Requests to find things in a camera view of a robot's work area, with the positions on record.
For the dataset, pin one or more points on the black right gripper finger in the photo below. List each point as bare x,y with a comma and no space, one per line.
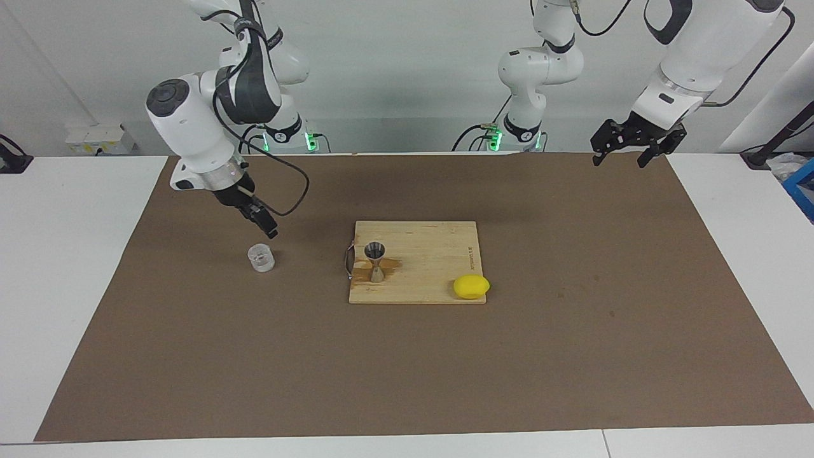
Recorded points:
257,219
267,216

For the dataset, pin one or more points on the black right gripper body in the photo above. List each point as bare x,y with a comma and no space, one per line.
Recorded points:
234,197

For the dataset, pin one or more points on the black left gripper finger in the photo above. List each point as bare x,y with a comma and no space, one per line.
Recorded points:
601,143
658,149

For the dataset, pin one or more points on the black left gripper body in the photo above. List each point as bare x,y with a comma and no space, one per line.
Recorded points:
648,130

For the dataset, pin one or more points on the small clear glass cup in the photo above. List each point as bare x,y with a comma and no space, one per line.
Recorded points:
261,259

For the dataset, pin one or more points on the metal double jigger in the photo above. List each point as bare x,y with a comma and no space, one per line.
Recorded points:
375,254

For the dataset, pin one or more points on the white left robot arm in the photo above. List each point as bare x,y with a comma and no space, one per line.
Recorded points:
706,38

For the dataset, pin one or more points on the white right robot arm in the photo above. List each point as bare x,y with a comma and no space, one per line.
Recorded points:
197,127

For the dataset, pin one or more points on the black tripod leg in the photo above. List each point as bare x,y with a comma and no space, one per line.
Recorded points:
785,133

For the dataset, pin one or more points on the clear plastic bag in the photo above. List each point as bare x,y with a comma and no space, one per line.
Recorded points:
785,165

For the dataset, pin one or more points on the blue box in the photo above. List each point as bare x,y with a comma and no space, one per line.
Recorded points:
802,187

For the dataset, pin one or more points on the wooden cutting board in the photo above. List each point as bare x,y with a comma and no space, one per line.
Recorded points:
439,273

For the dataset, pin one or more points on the yellow lemon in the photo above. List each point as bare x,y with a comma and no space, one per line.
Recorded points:
471,287

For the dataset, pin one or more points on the brown paper table mat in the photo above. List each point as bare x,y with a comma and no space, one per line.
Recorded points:
381,381

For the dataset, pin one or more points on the black table clamp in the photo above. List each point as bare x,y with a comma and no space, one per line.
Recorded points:
14,159

